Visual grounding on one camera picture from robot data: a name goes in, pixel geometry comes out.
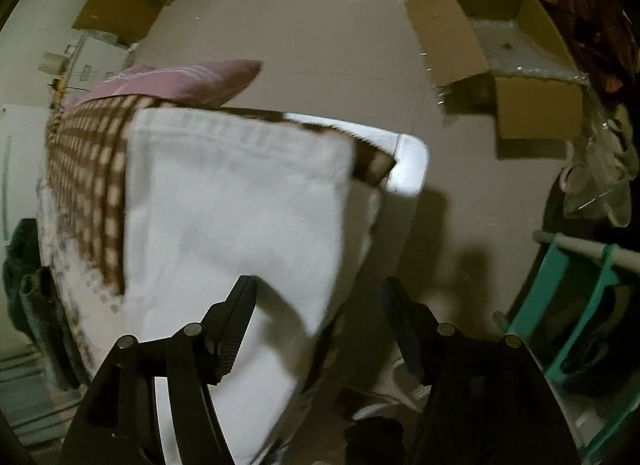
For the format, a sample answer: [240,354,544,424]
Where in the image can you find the white pants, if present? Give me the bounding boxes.
[124,108,381,464]

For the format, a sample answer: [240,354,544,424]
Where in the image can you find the floral bed blanket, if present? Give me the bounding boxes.
[36,178,126,376]

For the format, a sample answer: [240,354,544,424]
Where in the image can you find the dark green blanket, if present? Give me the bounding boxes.
[2,218,89,390]

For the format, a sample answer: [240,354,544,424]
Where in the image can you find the teal drying rack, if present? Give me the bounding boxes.
[495,230,639,464]

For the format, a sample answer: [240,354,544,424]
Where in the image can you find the brown checkered sheet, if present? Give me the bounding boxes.
[43,95,396,299]

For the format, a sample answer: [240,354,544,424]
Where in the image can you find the pink pillow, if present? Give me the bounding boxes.
[64,59,264,110]

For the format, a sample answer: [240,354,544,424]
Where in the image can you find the white nightstand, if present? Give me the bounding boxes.
[65,35,134,92]

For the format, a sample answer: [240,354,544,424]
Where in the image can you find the beige lamp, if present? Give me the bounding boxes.
[38,51,70,76]

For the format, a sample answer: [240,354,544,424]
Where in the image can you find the open small cardboard box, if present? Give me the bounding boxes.
[405,0,586,141]

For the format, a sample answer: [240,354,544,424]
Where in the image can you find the large cardboard box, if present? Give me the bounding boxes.
[73,0,164,45]

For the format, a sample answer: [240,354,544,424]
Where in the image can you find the white bed frame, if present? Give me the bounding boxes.
[284,112,430,198]

